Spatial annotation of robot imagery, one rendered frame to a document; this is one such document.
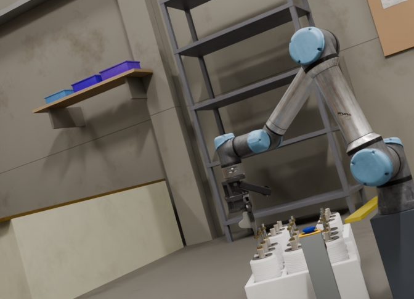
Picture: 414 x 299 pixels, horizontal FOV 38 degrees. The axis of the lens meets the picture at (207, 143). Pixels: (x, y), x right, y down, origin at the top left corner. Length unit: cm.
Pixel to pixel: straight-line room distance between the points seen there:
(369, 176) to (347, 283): 40
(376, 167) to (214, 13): 434
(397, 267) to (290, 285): 35
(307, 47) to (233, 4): 406
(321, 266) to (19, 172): 594
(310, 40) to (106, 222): 348
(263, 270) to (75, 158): 504
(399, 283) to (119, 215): 354
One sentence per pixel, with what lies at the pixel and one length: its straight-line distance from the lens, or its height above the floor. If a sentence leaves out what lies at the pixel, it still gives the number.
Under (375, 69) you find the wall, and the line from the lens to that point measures 545.
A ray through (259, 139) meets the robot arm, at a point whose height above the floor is 65.
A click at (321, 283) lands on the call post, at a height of 16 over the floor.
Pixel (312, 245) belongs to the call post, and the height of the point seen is 28.
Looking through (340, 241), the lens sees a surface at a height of 24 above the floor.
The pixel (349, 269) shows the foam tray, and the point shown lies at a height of 15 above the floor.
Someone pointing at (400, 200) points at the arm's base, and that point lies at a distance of 198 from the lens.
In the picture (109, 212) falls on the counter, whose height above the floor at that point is 53.
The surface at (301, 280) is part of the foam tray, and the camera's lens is 206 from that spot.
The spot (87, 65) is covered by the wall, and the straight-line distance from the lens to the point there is 679.
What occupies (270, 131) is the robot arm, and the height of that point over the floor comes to 67.
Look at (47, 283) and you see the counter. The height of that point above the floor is 18.
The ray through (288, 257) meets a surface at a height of 23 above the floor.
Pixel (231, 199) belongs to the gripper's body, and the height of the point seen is 48.
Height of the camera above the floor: 56
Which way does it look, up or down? 3 degrees up
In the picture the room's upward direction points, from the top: 16 degrees counter-clockwise
